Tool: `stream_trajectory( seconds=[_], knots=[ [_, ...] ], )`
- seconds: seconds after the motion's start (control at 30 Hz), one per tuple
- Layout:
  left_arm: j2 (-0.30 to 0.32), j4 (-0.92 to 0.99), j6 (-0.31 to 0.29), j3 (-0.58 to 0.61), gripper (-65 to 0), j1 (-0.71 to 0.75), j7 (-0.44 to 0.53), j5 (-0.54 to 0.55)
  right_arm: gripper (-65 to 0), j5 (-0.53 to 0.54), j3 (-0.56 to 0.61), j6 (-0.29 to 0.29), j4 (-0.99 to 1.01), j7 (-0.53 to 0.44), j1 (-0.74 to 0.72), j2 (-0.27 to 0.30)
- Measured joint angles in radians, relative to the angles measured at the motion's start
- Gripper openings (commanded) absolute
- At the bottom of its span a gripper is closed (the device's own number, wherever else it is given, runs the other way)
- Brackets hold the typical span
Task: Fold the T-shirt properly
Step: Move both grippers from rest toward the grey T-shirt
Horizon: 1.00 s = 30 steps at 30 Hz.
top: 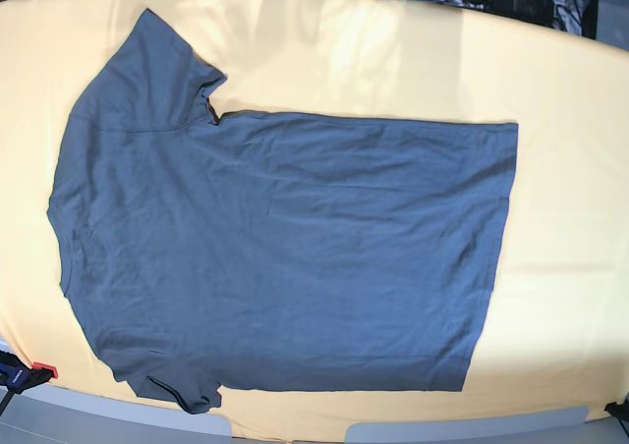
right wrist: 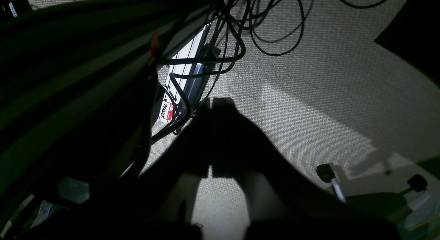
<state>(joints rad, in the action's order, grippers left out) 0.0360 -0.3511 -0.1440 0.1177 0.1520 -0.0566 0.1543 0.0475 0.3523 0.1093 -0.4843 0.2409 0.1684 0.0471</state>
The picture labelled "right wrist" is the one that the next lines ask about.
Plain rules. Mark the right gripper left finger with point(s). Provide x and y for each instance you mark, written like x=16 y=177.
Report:
x=159 y=204

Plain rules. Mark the chair caster wheel right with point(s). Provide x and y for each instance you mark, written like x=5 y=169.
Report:
x=416 y=183

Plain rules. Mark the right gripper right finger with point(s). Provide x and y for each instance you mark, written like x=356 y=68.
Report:
x=282 y=204

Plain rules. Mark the chair caster wheel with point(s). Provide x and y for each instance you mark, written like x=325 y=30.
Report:
x=416 y=183
x=327 y=175

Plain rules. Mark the chair caster wheel left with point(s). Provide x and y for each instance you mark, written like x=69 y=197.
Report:
x=327 y=175

